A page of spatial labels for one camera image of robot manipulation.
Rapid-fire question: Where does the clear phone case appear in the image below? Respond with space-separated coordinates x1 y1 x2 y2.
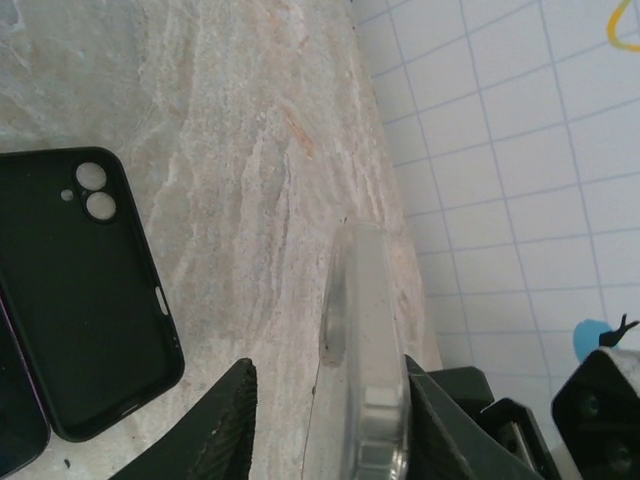
303 222 412 480

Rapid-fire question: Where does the black smartphone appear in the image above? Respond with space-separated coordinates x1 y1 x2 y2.
0 294 52 480

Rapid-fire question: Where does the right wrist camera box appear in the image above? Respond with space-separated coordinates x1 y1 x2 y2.
551 348 640 480

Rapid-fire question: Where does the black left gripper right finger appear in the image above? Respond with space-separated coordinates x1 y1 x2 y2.
403 353 496 480

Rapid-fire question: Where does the black phone case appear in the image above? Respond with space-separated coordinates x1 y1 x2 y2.
0 146 186 444

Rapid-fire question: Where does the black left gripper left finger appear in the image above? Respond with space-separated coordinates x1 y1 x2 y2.
107 356 259 480

